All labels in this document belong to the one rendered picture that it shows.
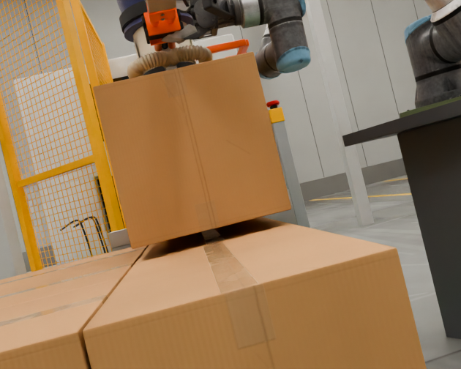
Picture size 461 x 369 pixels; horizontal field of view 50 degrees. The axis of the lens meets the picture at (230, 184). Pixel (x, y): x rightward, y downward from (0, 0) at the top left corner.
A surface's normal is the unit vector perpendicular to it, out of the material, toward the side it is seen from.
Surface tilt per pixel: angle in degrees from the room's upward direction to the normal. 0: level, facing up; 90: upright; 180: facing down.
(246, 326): 90
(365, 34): 90
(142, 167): 90
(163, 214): 90
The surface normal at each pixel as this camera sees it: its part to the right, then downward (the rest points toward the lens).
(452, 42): -0.74, 0.65
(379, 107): 0.18, -0.05
